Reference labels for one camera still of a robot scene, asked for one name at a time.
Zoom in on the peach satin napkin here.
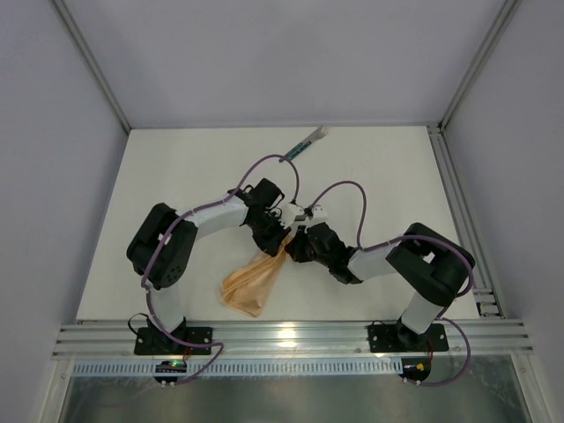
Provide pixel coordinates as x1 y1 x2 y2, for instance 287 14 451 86
219 235 293 317

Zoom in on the green handled knife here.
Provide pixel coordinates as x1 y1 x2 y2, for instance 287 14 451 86
278 132 323 162

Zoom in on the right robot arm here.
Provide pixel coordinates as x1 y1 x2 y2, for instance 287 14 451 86
285 223 476 351

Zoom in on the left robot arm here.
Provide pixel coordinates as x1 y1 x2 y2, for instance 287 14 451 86
126 178 290 355

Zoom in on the right controller board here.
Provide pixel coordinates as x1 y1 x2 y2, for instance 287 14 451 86
399 358 432 385

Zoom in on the controller board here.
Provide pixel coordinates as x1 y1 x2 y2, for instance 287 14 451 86
399 358 432 385
153 360 187 387

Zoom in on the left controller board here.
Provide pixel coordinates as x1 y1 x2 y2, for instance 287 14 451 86
153 360 187 387

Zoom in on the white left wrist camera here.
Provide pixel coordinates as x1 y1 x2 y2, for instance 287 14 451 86
280 203 307 228

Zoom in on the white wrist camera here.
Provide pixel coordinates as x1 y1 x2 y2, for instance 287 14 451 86
305 204 328 226
280 203 307 228

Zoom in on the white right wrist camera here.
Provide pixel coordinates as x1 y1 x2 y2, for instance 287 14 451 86
305 204 328 226

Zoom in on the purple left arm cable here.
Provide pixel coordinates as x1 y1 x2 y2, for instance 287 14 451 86
140 153 301 389

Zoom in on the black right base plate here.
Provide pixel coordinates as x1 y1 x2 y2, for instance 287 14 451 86
367 323 449 353

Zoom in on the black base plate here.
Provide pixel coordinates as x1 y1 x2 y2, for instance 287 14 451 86
367 323 449 353
134 326 212 356

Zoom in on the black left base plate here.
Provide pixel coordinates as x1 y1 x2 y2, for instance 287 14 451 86
134 326 212 356

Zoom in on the right side frame rail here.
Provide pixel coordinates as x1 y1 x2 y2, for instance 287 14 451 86
427 124 505 319

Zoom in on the white slotted cable duct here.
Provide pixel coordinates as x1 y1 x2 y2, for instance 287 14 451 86
71 356 401 377

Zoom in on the aluminium frame rail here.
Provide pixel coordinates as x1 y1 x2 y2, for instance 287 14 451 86
52 319 534 360

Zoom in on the left back frame post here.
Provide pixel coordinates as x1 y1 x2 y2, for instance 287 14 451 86
48 0 132 135

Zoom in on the frame post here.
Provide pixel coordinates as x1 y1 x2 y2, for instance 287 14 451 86
438 0 522 131
48 0 132 135

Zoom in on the right back frame post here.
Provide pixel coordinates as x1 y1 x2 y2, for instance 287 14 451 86
438 0 522 131

